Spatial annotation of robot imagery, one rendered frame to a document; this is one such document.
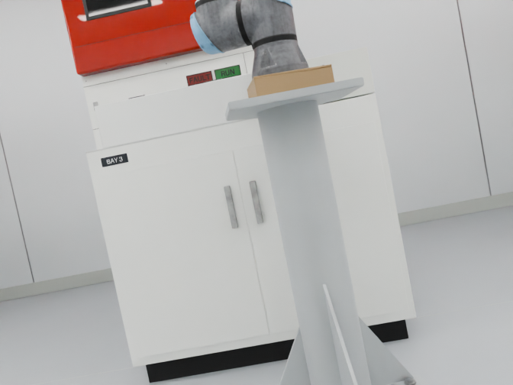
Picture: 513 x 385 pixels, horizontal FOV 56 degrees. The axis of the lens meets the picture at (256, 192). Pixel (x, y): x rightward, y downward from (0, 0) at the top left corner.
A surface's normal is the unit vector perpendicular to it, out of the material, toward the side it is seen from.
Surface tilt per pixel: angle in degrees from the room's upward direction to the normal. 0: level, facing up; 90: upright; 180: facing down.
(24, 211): 90
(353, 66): 90
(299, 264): 90
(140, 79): 90
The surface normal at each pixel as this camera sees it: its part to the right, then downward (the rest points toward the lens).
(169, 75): -0.06, 0.07
